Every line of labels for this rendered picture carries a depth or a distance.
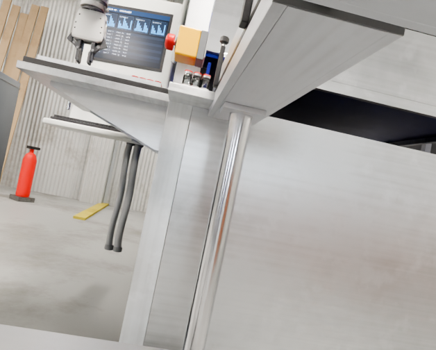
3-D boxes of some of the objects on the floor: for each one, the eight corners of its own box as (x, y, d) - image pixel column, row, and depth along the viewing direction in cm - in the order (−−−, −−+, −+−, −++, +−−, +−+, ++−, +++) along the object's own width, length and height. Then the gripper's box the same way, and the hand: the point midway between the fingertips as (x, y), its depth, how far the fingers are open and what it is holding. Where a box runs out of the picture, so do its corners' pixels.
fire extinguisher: (37, 201, 441) (48, 149, 441) (30, 203, 414) (42, 148, 415) (12, 196, 435) (23, 144, 436) (4, 199, 409) (16, 143, 409)
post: (130, 409, 105) (279, -312, 107) (127, 423, 99) (285, -340, 101) (106, 406, 104) (257, -320, 107) (102, 420, 98) (262, -349, 101)
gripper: (64, -2, 119) (54, 54, 119) (116, 10, 121) (105, 65, 121) (71, 7, 127) (61, 61, 127) (119, 19, 129) (110, 71, 128)
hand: (84, 57), depth 124 cm, fingers open, 3 cm apart
